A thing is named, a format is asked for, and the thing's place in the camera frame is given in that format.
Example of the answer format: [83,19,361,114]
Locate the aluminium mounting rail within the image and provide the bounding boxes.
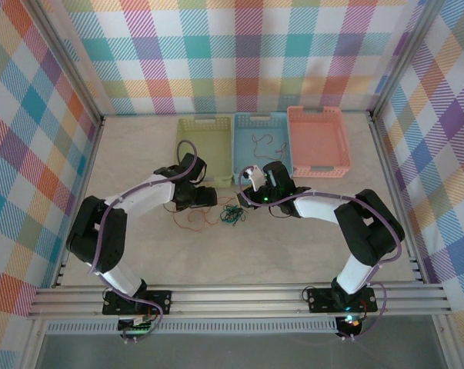
[26,282,454,321]

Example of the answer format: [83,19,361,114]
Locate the aluminium frame leg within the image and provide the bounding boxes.
[431,314,464,369]
[22,317,50,369]

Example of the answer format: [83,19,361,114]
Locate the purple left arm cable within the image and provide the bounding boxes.
[88,138,199,343]

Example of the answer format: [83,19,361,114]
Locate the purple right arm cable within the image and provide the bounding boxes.
[238,167,404,342]

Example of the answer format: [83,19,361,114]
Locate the thin orange cable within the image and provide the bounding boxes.
[172,195,236,232]

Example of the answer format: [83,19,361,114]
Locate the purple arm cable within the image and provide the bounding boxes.
[238,167,404,342]
[88,138,199,343]

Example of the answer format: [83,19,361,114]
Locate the aluminium table side rail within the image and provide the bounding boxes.
[368,111,429,288]
[51,115,108,289]

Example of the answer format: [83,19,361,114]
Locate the thin red cable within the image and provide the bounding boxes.
[252,133,289,161]

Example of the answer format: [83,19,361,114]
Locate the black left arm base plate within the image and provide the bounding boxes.
[102,290,173,316]

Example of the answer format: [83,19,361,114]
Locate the yellow-green plastic basket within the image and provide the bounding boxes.
[172,117,233,189]

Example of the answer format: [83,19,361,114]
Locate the grey slotted cable duct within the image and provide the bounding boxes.
[45,321,339,334]

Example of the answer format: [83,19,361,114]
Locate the aluminium frame post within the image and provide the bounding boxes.
[369,0,444,120]
[30,0,106,130]

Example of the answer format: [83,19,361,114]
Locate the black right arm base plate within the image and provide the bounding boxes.
[306,286,379,313]

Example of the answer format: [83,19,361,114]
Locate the pink plastic basket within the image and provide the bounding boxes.
[286,105,352,181]

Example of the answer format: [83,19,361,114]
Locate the blue plastic basket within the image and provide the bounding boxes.
[231,112,294,185]

